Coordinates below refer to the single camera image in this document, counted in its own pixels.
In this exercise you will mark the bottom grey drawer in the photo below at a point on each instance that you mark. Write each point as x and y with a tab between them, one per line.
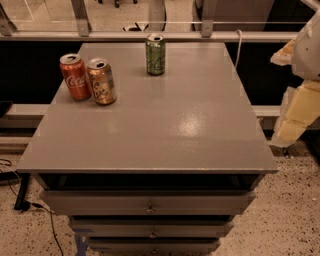
153	246

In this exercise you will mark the red Coca-Cola can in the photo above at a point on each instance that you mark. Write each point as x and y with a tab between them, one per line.
74	74

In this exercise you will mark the middle grey drawer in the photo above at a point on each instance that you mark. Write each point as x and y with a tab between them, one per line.
151	228

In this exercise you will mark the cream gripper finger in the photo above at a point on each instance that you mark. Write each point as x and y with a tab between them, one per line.
283	56
300	107

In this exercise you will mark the metal railing frame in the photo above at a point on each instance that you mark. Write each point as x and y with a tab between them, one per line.
133	20

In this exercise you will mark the grey drawer cabinet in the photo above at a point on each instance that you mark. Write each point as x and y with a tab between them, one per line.
189	129

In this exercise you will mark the grey drawer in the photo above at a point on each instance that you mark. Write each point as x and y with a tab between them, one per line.
153	246
84	203
151	228

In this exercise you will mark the orange soda can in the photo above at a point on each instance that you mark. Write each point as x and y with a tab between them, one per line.
101	80

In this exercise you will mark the top grey drawer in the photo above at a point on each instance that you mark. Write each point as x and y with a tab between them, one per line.
84	203

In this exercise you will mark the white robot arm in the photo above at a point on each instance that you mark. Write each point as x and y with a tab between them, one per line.
305	62

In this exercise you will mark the green soda can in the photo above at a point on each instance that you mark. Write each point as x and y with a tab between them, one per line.
155	54

